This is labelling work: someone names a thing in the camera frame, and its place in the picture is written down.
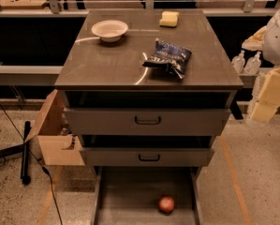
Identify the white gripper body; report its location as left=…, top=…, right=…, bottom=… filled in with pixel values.
left=262, top=8, right=280, bottom=66

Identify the clear bottle right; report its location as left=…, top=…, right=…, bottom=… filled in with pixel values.
left=243, top=52, right=261, bottom=75

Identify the white bowl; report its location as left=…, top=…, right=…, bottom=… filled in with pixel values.
left=92, top=20, right=128, bottom=42

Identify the clear bottle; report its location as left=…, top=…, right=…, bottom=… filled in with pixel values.
left=231, top=50, right=245, bottom=73
left=243, top=52, right=261, bottom=75

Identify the grey drawer cabinet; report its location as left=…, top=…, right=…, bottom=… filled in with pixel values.
left=54, top=8, right=244, bottom=225

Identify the grey top drawer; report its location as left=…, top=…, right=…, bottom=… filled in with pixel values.
left=65, top=91, right=230, bottom=136

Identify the blue chip bag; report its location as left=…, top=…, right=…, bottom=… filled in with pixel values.
left=142, top=38, right=192, bottom=80

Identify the black floor cable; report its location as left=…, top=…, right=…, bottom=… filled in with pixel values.
left=0, top=97, right=64, bottom=225

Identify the grey middle drawer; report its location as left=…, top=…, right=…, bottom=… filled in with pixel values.
left=80, top=135, right=214, bottom=167

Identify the cardboard box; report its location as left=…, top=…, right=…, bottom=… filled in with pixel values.
left=25, top=90, right=85, bottom=166

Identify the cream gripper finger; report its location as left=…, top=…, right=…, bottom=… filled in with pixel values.
left=249, top=67, right=280, bottom=124
left=242, top=26, right=267, bottom=51

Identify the grey drawer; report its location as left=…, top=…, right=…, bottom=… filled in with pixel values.
left=80, top=135, right=214, bottom=167
left=65, top=91, right=230, bottom=136
left=90, top=167, right=204, bottom=225

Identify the red apple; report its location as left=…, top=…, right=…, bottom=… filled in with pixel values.
left=158, top=195, right=175, bottom=213

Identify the clear bottle left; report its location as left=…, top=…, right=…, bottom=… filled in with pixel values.
left=231, top=50, right=245, bottom=73

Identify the grey bottom drawer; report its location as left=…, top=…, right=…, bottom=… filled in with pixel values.
left=90, top=167, right=204, bottom=225

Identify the black stand base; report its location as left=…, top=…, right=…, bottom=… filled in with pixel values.
left=0, top=120, right=33, bottom=186

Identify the yellow sponge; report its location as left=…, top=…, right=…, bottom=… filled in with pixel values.
left=159, top=11, right=179, bottom=27

